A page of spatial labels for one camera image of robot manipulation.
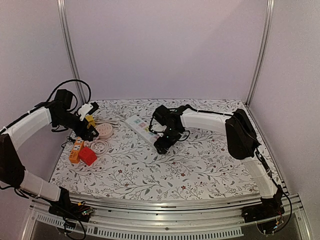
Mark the floral table mat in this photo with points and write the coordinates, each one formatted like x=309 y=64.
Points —
x=197 y=168

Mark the orange power strip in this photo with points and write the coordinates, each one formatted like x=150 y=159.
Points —
x=74 y=154

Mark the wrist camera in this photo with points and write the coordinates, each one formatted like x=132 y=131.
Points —
x=86 y=109
x=158 y=129

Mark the yellow cube socket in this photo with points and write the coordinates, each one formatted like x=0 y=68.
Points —
x=91 y=120

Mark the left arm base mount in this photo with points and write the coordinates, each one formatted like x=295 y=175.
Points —
x=74 y=211

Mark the red cube socket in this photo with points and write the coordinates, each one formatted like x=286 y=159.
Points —
x=88 y=156

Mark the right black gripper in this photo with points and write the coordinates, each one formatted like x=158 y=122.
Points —
x=163 y=142

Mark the left aluminium frame post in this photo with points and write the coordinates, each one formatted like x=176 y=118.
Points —
x=62 y=11

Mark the front aluminium rail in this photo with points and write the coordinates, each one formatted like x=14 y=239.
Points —
x=207 y=219

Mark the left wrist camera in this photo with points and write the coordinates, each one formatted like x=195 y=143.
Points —
x=86 y=109

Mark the pink round power strip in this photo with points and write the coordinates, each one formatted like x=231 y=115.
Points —
x=105 y=130

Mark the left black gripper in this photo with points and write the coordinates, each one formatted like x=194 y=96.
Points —
x=85 y=136

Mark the white multicolour power strip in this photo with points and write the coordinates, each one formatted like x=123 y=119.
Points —
x=141 y=128

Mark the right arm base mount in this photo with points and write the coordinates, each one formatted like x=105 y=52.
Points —
x=268 y=215

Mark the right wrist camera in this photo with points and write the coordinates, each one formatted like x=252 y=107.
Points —
x=158 y=129

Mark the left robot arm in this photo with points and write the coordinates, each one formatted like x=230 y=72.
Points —
x=57 y=113

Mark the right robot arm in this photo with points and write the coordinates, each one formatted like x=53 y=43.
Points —
x=242 y=142

